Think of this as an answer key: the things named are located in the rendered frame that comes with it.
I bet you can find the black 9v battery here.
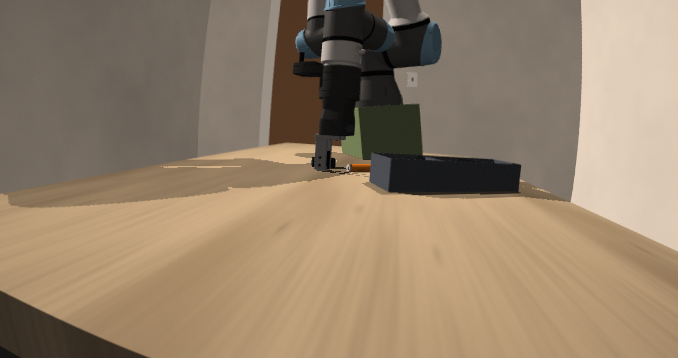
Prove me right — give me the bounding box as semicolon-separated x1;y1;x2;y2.
310;157;336;168

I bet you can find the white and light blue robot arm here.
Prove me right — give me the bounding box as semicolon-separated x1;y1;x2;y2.
296;0;442;108

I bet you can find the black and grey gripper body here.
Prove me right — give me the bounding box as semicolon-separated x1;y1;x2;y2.
293;40;365;136

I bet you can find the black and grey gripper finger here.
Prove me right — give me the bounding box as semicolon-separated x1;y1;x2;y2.
327;136;346;170
314;134;341;171

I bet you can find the orange battery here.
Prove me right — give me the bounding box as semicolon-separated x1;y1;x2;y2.
346;164;370;172

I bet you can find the dark grey rack of three bins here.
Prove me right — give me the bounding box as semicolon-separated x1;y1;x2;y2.
369;153;521;192

